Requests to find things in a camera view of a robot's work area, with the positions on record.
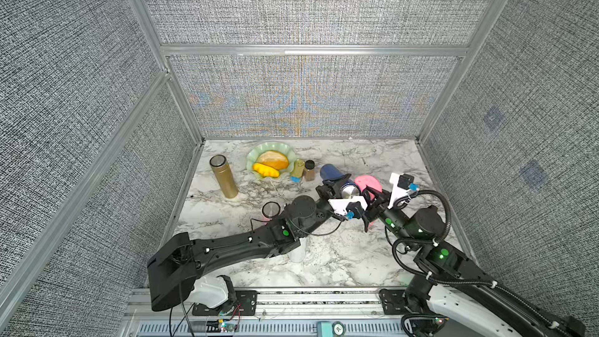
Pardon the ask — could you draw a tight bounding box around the blue thermos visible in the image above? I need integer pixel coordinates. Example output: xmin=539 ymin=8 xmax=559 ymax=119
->
xmin=320 ymin=164 xmax=360 ymax=199

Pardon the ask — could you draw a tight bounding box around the pink cloth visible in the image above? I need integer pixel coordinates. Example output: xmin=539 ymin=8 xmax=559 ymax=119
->
xmin=354 ymin=175 xmax=382 ymax=202

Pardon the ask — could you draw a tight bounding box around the white thermos black lid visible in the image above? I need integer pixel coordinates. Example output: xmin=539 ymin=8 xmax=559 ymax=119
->
xmin=288 ymin=238 xmax=307 ymax=263

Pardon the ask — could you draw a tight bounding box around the gold gradient thermos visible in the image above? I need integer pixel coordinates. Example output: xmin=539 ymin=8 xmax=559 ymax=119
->
xmin=209 ymin=154 xmax=239 ymax=199

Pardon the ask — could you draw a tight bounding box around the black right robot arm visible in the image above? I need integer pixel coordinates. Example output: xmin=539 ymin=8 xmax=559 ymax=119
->
xmin=359 ymin=187 xmax=587 ymax=336

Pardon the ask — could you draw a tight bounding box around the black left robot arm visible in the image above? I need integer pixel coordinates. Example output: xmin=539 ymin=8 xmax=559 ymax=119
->
xmin=148 ymin=180 xmax=342 ymax=312

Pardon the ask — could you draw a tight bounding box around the pink thermos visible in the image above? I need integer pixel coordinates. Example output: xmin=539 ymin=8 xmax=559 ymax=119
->
xmin=261 ymin=201 xmax=282 ymax=220

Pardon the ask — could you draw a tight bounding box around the small brown spice jar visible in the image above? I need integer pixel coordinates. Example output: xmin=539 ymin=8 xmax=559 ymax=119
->
xmin=304 ymin=160 xmax=316 ymax=182

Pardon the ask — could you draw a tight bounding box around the orange bread bun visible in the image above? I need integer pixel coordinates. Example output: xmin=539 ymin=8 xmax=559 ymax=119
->
xmin=256 ymin=150 xmax=290 ymax=171

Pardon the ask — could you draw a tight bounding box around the yellow banana toy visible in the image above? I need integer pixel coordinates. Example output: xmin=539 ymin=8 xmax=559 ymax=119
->
xmin=252 ymin=163 xmax=280 ymax=179

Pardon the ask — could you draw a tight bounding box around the green scalloped plate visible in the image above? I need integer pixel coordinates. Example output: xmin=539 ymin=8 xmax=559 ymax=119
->
xmin=246 ymin=141 xmax=298 ymax=179

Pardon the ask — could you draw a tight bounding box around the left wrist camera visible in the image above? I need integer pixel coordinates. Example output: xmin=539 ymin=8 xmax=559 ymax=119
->
xmin=328 ymin=196 xmax=368 ymax=220

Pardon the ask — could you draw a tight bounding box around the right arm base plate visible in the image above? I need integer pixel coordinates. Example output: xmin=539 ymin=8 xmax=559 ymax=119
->
xmin=378 ymin=289 xmax=421 ymax=315

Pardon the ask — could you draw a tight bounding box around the aluminium front rail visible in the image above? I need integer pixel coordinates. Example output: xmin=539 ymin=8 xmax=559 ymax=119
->
xmin=119 ymin=286 xmax=523 ymax=337

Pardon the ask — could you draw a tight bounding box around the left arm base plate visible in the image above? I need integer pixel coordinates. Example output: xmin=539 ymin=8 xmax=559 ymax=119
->
xmin=191 ymin=290 xmax=259 ymax=318

